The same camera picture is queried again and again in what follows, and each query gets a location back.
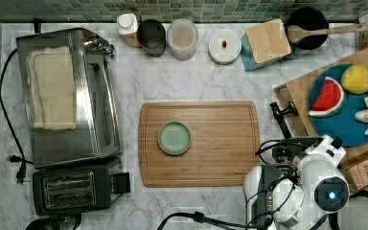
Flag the wooden tea bag box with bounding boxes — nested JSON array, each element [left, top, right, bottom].
[[341, 159, 368, 193]]

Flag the wooden spoon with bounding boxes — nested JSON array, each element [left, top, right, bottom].
[[287, 23, 368, 43]]

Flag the clear plastic food container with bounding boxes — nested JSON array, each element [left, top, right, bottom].
[[167, 19, 198, 61]]

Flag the small green plate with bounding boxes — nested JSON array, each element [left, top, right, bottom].
[[157, 121, 193, 155]]

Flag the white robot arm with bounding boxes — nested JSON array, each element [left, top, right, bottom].
[[243, 135, 350, 230]]

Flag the teal canister with wooden lid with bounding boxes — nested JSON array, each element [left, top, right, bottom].
[[241, 18, 291, 72]]

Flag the black two-slot toaster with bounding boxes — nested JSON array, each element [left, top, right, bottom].
[[33, 157, 131, 216]]

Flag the black drawer handle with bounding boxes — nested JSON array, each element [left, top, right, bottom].
[[270, 102, 298, 139]]

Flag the silver toaster oven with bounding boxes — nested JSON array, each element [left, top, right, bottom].
[[16, 28, 122, 168]]

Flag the dark glass jar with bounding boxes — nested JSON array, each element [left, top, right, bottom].
[[136, 19, 166, 58]]

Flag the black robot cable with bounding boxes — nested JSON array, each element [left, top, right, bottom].
[[156, 211, 266, 230]]

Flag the blue plate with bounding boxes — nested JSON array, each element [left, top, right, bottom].
[[308, 64, 368, 147]]

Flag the bamboo cutting board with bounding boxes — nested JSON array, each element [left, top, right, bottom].
[[138, 101, 260, 187]]

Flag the black power cord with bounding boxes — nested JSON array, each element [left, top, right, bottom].
[[0, 47, 35, 186]]

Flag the black round lid with knob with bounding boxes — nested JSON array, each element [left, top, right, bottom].
[[26, 218, 60, 230]]

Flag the white capped bottle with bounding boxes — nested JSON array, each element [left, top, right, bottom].
[[117, 13, 141, 48]]

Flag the toy watermelon slice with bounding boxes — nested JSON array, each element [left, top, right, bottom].
[[309, 77, 345, 117]]

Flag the yellow toy lemon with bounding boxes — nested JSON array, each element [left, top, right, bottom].
[[341, 64, 368, 94]]

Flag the folded beige towel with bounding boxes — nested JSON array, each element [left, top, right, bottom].
[[26, 46, 76, 131]]

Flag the white lidded bowl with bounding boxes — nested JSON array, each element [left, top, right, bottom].
[[208, 29, 242, 64]]

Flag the wooden drawer box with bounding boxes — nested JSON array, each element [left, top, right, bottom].
[[274, 48, 368, 169]]

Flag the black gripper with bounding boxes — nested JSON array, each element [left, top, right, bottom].
[[272, 137, 323, 163]]

